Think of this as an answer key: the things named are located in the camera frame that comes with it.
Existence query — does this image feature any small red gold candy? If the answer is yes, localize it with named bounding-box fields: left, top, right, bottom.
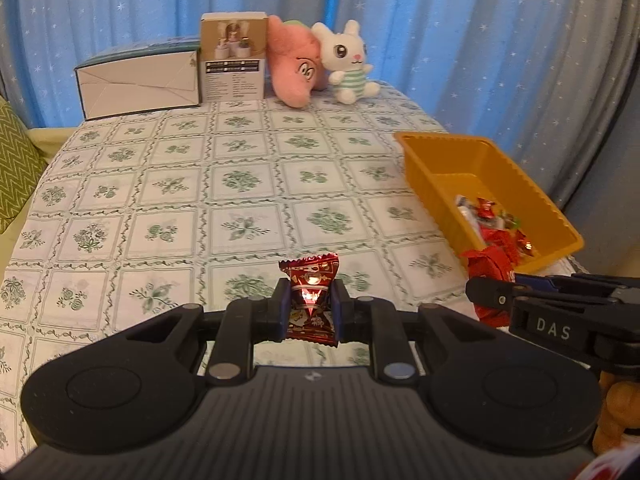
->
left=279, top=252, right=340, bottom=347

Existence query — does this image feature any red snack packet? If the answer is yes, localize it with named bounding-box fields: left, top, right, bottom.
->
left=480, top=226, right=534, bottom=261

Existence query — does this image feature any green brown candy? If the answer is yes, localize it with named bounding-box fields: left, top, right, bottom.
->
left=499, top=211, right=521, bottom=231

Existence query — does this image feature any red candy packet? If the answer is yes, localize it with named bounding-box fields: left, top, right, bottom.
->
left=462, top=246, right=515, bottom=328

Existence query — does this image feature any white clear snack wrapper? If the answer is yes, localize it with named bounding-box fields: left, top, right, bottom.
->
left=456, top=195, right=482, bottom=237

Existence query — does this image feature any person's right hand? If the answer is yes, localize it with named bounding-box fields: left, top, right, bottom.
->
left=592, top=372, right=640, bottom=455

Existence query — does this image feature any green floral tablecloth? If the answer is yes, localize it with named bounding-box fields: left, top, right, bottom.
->
left=1, top=86, right=474, bottom=467

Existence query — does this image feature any orange plastic tray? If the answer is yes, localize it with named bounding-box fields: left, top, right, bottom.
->
left=394, top=131, right=585, bottom=274

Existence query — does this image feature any blue star curtain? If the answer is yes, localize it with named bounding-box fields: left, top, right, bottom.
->
left=1, top=0, right=639, bottom=204

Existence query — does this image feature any white flat cardboard box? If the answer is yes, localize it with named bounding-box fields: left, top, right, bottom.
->
left=75, top=36, right=200, bottom=120

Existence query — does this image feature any pale yellow sofa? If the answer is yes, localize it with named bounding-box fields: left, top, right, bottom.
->
left=1, top=127, right=74, bottom=273

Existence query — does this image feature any white bunny plush toy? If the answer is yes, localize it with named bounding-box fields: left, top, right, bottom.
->
left=311, top=20, right=380, bottom=105

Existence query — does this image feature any pink starfish plush toy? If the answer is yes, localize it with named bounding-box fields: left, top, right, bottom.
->
left=266, top=15, right=328, bottom=110

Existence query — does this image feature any green zigzag cushion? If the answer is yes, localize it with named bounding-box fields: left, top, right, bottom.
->
left=0, top=99, right=47, bottom=233

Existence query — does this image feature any brown white product box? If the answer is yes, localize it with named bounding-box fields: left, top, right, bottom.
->
left=198, top=12, right=268, bottom=102

